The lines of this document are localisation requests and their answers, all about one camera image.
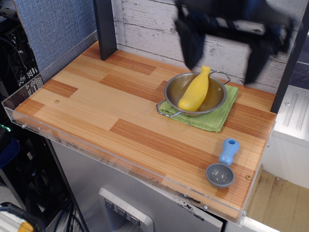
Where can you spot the white appliance at right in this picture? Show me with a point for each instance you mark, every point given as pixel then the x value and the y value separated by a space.
pixel 286 154

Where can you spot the green folded cloth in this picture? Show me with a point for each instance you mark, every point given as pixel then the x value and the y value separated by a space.
pixel 214 120

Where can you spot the right dark grey post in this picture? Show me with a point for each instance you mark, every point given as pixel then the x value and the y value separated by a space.
pixel 292 60

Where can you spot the dark grey post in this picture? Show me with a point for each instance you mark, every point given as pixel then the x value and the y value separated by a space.
pixel 292 60
pixel 105 27

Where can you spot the silver toy fridge dispenser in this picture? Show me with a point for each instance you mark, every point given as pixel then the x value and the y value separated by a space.
pixel 122 216

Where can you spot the left dark grey post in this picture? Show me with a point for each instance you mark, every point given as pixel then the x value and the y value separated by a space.
pixel 105 27

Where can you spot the steel bowl with handles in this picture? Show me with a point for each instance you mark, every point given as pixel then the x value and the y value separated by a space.
pixel 177 86

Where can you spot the blue and grey scoop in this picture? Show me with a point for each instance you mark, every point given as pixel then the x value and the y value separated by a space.
pixel 220 174

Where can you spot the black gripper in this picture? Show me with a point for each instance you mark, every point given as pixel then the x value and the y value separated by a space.
pixel 197 18

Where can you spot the yellow toy banana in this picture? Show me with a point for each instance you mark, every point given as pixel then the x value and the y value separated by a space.
pixel 196 93

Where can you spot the clear acrylic table guard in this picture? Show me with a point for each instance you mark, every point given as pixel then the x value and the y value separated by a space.
pixel 102 121

